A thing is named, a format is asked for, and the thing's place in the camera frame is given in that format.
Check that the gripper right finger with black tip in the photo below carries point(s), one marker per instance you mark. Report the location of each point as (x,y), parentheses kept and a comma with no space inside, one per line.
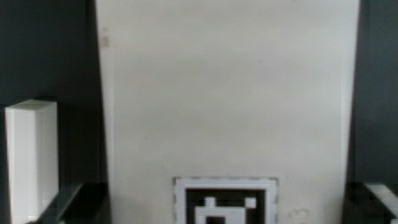
(369,207)

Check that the gripper left finger with black tip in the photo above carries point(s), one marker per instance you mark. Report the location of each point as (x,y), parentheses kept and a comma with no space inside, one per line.
(76,206)

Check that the white cabinet top block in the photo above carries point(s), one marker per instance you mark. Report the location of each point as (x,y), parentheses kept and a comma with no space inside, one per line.
(227,80)

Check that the white L-shaped obstacle frame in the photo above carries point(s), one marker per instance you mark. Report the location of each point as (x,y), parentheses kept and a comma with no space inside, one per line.
(32,158)

